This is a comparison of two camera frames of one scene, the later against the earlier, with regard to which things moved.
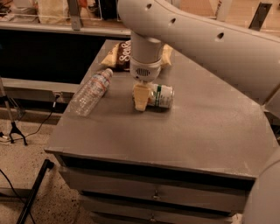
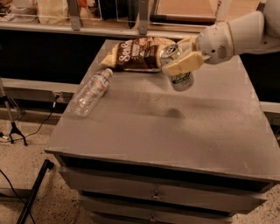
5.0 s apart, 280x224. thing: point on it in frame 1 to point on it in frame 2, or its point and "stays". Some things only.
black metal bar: [32, 194] stays
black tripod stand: [13, 126] stays
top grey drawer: [157, 190] stays
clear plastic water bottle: [88, 96] stays
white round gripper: [144, 72] to [213, 44]
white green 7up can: [161, 95] to [182, 81]
